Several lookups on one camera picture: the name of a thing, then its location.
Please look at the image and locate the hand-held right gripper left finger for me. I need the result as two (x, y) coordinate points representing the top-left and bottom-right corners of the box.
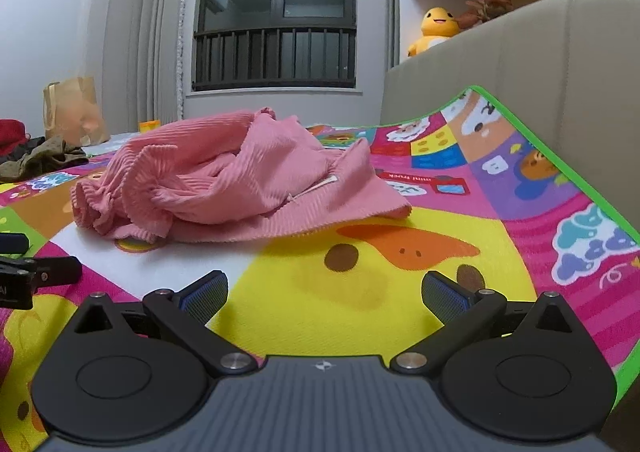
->
(74, 270), (253, 379)

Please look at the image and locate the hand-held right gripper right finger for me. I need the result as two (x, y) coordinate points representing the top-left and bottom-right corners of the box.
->
(390, 270), (576, 376)

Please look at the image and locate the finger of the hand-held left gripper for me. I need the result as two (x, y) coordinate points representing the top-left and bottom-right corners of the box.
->
(0, 256), (83, 289)
(0, 233), (29, 254)

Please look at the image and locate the pink corduroy garment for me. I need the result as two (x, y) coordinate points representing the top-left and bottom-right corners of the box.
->
(70, 106), (413, 245)

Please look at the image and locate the red cloth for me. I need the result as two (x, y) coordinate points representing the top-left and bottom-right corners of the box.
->
(0, 119), (32, 157)

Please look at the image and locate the colourful cartoon play mat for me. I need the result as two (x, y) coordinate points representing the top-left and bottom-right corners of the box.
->
(0, 84), (640, 452)

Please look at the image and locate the brown paper bag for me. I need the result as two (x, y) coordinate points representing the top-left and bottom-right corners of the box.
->
(42, 76), (111, 145)

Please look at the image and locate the white vertical curtain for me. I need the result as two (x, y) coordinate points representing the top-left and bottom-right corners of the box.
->
(127, 0), (201, 130)

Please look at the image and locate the black window railing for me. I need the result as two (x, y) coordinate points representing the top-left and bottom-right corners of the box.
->
(192, 26), (357, 91)

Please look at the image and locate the beige sofa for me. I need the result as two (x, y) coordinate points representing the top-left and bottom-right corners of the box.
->
(380, 0), (640, 233)

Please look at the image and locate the yellow duck plush toy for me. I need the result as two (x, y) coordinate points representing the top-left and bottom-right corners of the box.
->
(407, 6), (463, 57)

